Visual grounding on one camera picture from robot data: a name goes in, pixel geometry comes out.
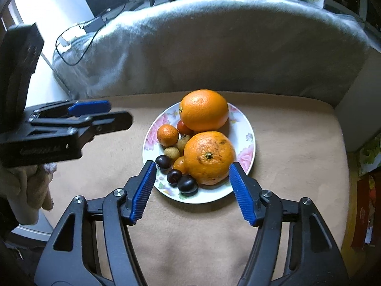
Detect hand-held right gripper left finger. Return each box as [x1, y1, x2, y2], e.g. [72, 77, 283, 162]
[36, 160, 157, 286]

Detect red carton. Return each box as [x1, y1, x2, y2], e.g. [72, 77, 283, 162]
[351, 173, 377, 249]

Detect orange cherry tomato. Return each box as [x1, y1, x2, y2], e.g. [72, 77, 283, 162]
[173, 156, 188, 175]

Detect small tangerine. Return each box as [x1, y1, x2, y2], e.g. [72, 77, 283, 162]
[157, 124, 180, 147]

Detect grey blanket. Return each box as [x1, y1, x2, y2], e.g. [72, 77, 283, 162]
[52, 0, 371, 108]

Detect floral white plate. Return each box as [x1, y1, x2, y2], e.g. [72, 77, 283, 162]
[142, 101, 256, 204]

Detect smooth large orange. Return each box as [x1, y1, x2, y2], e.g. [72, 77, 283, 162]
[179, 89, 230, 132]

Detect person's left hand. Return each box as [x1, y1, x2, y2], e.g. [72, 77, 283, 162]
[0, 162, 58, 225]

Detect black cable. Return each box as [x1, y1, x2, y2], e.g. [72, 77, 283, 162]
[56, 3, 125, 66]

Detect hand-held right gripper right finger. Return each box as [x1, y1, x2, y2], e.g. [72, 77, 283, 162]
[229, 161, 349, 286]

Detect brown longan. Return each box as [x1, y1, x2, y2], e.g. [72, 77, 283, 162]
[177, 135, 191, 152]
[164, 147, 181, 161]

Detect rough large orange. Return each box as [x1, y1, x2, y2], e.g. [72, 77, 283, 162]
[183, 131, 236, 186]

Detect dark cherry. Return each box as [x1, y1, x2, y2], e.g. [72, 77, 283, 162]
[155, 155, 172, 173]
[167, 169, 183, 184]
[177, 175, 198, 197]

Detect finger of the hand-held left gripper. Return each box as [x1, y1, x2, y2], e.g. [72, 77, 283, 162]
[30, 111, 133, 142]
[28, 100, 111, 120]

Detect green printed package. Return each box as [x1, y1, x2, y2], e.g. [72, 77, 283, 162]
[357, 138, 381, 176]

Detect black power adapter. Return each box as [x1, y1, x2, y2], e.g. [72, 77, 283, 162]
[84, 16, 106, 33]

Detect red cherry tomato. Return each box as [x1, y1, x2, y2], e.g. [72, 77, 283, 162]
[177, 120, 194, 136]

